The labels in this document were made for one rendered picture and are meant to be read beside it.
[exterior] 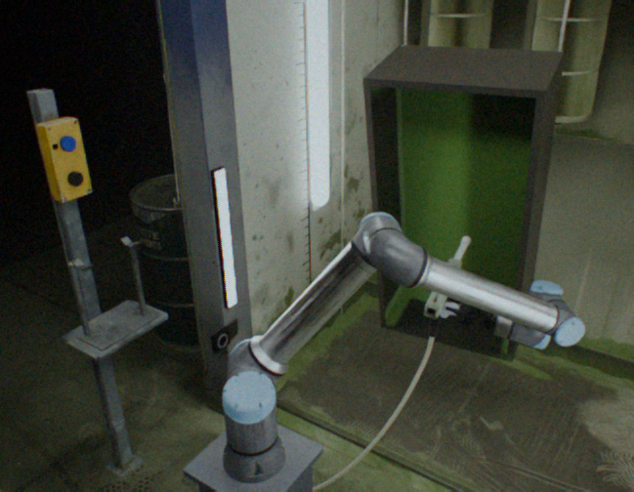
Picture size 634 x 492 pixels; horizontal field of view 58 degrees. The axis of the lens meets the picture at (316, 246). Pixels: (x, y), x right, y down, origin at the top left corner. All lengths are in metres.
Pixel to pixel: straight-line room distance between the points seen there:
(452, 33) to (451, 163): 0.97
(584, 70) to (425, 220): 1.07
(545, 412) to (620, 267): 0.87
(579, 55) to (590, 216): 0.87
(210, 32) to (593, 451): 2.36
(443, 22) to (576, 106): 0.81
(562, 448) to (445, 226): 1.11
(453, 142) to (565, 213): 1.17
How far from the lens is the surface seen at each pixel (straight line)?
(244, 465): 1.78
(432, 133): 2.46
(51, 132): 2.01
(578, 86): 3.15
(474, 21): 3.27
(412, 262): 1.50
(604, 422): 3.11
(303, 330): 1.72
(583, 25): 3.10
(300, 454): 1.87
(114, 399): 2.59
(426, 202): 2.64
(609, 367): 3.38
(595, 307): 3.36
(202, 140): 2.24
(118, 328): 2.24
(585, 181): 3.48
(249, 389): 1.68
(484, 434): 2.86
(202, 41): 2.20
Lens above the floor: 1.99
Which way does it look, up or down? 26 degrees down
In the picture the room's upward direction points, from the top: 1 degrees counter-clockwise
